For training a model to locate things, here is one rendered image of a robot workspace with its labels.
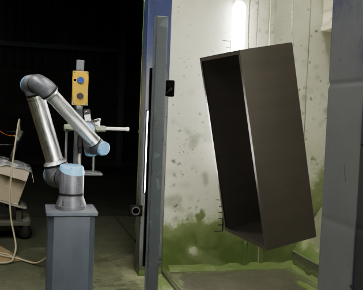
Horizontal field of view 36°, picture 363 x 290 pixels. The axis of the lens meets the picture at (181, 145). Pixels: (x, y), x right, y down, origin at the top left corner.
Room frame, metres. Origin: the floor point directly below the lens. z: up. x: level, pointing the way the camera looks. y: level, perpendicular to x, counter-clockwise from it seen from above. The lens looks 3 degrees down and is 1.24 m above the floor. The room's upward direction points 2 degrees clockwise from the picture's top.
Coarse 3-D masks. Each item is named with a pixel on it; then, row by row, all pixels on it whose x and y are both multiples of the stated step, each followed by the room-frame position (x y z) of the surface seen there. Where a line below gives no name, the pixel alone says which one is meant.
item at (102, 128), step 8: (64, 128) 4.09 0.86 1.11; (72, 128) 4.10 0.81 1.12; (96, 128) 4.14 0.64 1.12; (104, 128) 4.16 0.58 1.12; (112, 128) 4.19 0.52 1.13; (120, 128) 4.20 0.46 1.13; (128, 128) 4.22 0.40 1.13; (80, 136) 4.12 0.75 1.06; (80, 144) 4.12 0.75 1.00; (80, 152) 4.12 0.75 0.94
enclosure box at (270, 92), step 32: (224, 64) 3.82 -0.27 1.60; (256, 64) 3.24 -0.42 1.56; (288, 64) 3.31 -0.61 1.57; (224, 96) 3.83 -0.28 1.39; (256, 96) 3.24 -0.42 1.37; (288, 96) 3.32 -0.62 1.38; (224, 128) 3.83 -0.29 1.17; (256, 128) 3.25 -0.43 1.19; (288, 128) 3.32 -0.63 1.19; (224, 160) 3.84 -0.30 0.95; (256, 160) 3.25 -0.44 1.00; (288, 160) 3.33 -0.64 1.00; (224, 192) 3.84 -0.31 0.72; (256, 192) 3.93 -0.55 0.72; (288, 192) 3.33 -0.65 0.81; (224, 224) 3.84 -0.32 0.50; (256, 224) 3.85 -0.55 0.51; (288, 224) 3.33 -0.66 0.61
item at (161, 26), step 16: (160, 16) 2.26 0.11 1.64; (160, 32) 2.26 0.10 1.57; (160, 48) 2.26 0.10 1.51; (160, 64) 2.26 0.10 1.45; (160, 80) 2.26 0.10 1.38; (160, 96) 2.26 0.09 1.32; (160, 112) 2.26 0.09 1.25; (160, 128) 2.26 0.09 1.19; (160, 144) 2.26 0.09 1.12; (160, 160) 2.26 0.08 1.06; (160, 176) 2.26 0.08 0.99; (160, 192) 2.27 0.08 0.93; (160, 208) 2.27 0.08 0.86; (144, 288) 2.29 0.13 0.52
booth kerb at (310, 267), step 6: (294, 252) 4.51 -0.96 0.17; (294, 258) 4.50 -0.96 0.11; (300, 258) 4.40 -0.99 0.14; (306, 258) 4.31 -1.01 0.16; (294, 264) 4.49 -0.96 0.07; (300, 264) 4.40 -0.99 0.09; (306, 264) 4.31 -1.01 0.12; (312, 264) 4.21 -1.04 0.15; (318, 264) 4.13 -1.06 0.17; (306, 270) 4.30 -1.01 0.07; (312, 270) 4.21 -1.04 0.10; (318, 270) 4.12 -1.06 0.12
